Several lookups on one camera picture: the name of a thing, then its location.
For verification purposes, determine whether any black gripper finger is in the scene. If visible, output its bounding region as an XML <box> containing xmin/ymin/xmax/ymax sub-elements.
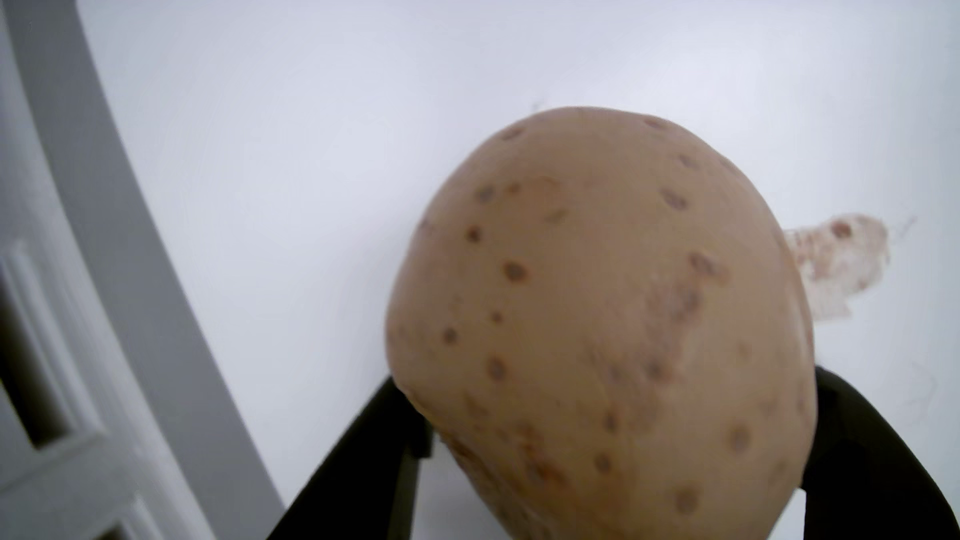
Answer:
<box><xmin>801</xmin><ymin>366</ymin><xmax>960</xmax><ymax>540</ymax></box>
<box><xmin>266</xmin><ymin>376</ymin><xmax>435</xmax><ymax>540</ymax></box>

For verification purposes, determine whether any brown speckled potato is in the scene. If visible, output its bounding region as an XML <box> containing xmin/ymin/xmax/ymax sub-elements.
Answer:
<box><xmin>384</xmin><ymin>105</ymin><xmax>819</xmax><ymax>540</ymax></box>

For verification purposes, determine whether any white slotted plastic crate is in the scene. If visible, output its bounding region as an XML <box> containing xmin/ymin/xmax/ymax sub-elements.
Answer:
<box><xmin>0</xmin><ymin>7</ymin><xmax>219</xmax><ymax>540</ymax></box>

